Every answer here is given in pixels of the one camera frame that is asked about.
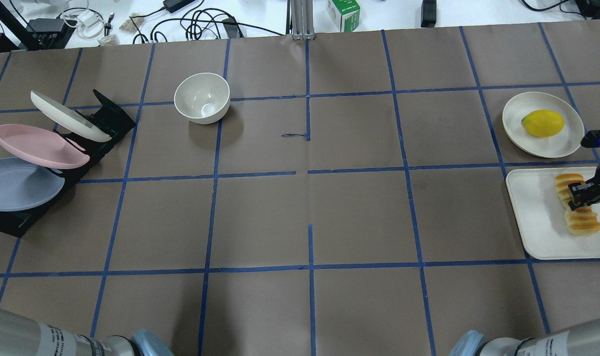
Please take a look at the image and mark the white plate in rack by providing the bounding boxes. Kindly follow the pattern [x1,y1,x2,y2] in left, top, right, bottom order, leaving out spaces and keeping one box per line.
[30,90,112,142]

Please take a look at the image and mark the white round plate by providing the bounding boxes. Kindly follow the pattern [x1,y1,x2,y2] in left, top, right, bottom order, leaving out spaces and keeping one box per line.
[503,91,585,158]

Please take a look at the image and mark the black plate rack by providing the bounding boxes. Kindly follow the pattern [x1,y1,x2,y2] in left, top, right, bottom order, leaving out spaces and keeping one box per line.
[0,90,135,237]

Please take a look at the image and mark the blue plate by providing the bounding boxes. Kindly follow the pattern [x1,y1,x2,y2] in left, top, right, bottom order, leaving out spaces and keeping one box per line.
[0,157,65,212]

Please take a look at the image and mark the black power adapter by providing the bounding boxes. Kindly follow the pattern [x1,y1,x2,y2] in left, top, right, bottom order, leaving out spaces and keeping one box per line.
[163,0,194,13]

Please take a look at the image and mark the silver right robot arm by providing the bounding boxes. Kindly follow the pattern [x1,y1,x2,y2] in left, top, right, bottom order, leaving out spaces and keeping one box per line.
[450,129,600,356]

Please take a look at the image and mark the aluminium frame post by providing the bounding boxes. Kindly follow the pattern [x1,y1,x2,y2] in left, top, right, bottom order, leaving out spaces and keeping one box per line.
[286,0,314,41]

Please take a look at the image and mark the yellow lemon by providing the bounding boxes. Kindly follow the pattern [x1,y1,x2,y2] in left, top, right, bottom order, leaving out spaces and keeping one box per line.
[520,110,565,138]

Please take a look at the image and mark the green white carton box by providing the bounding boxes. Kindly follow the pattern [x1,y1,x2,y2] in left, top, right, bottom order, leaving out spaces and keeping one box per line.
[326,0,361,33]

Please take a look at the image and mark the white ceramic bowl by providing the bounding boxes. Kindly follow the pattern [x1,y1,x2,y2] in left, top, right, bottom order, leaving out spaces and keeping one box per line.
[173,73,230,125]

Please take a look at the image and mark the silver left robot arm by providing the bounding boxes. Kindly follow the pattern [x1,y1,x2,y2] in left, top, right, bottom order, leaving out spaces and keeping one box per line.
[0,309,173,356]

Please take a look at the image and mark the pink plate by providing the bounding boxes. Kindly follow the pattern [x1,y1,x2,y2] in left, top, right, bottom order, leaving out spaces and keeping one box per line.
[0,124,90,170]

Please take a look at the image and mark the white rectangular tray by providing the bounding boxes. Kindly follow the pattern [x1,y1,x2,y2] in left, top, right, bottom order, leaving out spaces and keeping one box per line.
[506,167,600,260]

